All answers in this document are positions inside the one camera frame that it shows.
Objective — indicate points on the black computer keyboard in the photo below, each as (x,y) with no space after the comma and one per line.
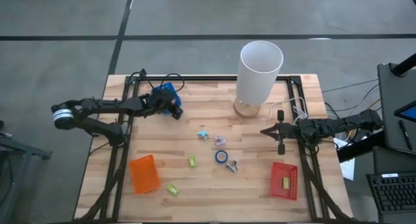
(393,193)

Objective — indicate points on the black aluminium table frame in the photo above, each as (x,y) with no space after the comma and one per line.
(211,78)

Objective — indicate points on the blue plastic basket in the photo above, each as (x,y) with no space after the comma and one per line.
(168,86)

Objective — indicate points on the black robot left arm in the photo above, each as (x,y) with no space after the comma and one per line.
(97,104)

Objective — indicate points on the dark grey side table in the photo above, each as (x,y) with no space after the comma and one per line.
(390,97)

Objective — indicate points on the grey metal cart frame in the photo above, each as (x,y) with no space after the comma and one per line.
(19,149)

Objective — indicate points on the teal staple remover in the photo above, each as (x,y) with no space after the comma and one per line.
(203,135)

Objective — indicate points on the orange plastic basket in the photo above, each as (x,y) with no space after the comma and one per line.
(144,175)

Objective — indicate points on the black pen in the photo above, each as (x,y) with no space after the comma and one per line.
(405,134)

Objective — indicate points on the purple staple remover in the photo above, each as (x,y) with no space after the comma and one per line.
(221,141)

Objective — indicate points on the green staple box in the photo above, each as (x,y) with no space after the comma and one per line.
(173,189)
(193,161)
(286,183)

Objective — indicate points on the blue tape roll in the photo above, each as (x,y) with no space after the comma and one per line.
(216,157)

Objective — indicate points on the black side table beam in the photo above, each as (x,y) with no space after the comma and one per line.
(360,147)

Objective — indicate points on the black pole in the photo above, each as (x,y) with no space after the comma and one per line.
(406,64)

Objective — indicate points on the red plastic basket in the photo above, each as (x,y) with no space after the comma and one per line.
(278,181)

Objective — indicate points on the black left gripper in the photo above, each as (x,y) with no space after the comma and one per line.
(164,102)

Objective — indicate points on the white shade table lamp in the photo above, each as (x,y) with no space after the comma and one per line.
(258,74)

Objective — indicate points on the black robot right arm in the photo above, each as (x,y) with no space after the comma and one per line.
(354,120)

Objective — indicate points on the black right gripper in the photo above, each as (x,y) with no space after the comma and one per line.
(286,130)

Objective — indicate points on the tablet with blue screen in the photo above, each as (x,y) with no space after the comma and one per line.
(408,113)

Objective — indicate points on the white paper sheet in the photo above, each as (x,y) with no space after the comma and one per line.
(348,167)

